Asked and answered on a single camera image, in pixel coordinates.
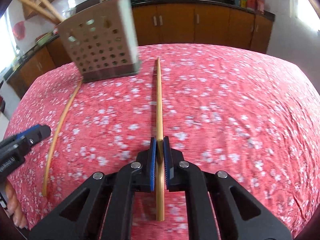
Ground lower wooden kitchen cabinets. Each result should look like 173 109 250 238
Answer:
5 3 276 98

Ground black kitchen countertop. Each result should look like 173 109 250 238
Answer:
0 0 276 83

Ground person's left hand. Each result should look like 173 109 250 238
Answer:
5 180 27 229

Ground pink floral tablecloth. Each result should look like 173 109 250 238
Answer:
6 44 319 236

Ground green bowl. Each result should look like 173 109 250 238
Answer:
35 31 53 47

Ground beige perforated utensil holder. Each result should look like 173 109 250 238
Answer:
57 0 140 83

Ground dark wooden cutting board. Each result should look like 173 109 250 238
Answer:
75 0 101 14

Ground red plastic bag on wall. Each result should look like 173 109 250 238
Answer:
12 21 25 41

